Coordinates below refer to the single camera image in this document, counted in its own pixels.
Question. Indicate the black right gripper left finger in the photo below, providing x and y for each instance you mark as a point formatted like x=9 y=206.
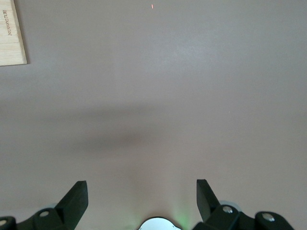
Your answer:
x=69 y=208

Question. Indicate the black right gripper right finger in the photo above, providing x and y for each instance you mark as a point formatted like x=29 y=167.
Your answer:
x=211 y=213

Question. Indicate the bamboo cutting board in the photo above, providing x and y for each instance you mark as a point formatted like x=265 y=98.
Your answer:
x=10 y=40

